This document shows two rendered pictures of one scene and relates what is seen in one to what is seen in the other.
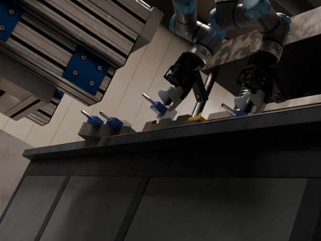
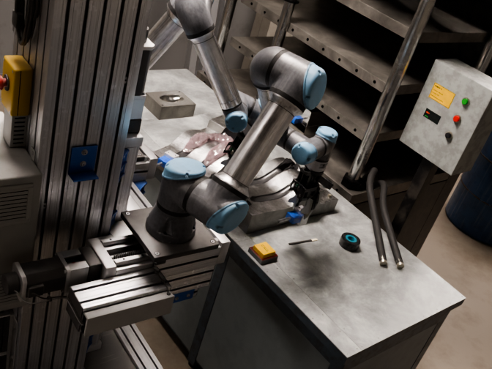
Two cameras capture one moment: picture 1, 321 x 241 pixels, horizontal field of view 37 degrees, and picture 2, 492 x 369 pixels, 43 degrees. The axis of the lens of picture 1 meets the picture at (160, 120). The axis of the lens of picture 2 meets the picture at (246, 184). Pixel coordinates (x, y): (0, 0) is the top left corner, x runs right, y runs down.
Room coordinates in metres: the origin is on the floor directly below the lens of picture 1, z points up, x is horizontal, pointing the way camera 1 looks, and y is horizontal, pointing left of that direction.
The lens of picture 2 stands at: (-0.42, 0.69, 2.16)
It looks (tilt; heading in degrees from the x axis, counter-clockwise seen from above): 31 degrees down; 339
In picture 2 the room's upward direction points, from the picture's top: 18 degrees clockwise
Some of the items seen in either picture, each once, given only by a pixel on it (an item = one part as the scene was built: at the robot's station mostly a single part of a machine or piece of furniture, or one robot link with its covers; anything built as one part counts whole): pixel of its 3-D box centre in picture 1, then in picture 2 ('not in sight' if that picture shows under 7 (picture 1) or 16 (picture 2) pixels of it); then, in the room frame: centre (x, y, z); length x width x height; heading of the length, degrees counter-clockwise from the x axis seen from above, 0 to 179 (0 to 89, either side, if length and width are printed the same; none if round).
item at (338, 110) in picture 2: not in sight; (340, 81); (2.52, -0.81, 1.02); 1.10 x 0.74 x 0.05; 26
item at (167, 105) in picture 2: not in sight; (169, 104); (2.30, 0.13, 0.84); 0.20 x 0.15 x 0.07; 116
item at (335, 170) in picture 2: not in sight; (318, 123); (2.50, -0.77, 0.76); 1.30 x 0.84 x 0.06; 26
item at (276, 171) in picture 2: not in sight; (276, 179); (1.59, -0.22, 0.92); 0.35 x 0.16 x 0.09; 116
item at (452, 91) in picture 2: not in sight; (405, 214); (1.70, -0.96, 0.74); 0.30 x 0.22 x 1.47; 26
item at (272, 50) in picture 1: (269, 53); (316, 162); (1.32, -0.23, 1.17); 0.08 x 0.08 x 0.05
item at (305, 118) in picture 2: not in sight; (321, 110); (2.42, -0.72, 0.87); 0.50 x 0.27 x 0.17; 116
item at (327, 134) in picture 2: (275, 32); (323, 143); (1.32, -0.22, 1.25); 0.09 x 0.08 x 0.11; 130
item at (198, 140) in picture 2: not in sight; (214, 143); (1.86, -0.01, 0.90); 0.26 x 0.18 x 0.08; 133
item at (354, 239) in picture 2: not in sight; (349, 241); (1.34, -0.50, 0.82); 0.08 x 0.08 x 0.04
